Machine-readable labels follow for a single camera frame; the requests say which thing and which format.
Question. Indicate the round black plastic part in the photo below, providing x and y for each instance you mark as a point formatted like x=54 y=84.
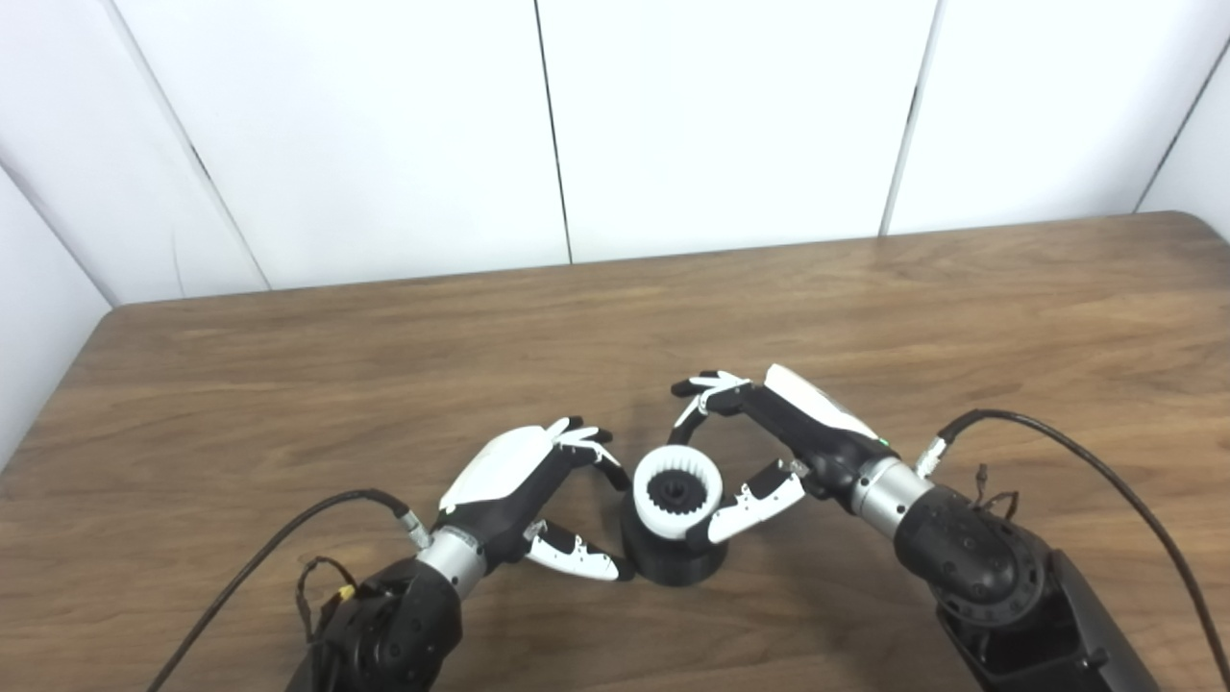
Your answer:
x=673 y=562

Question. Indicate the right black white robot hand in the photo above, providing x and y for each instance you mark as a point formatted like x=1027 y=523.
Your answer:
x=817 y=432

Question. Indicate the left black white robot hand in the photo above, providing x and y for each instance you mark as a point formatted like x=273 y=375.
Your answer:
x=504 y=471

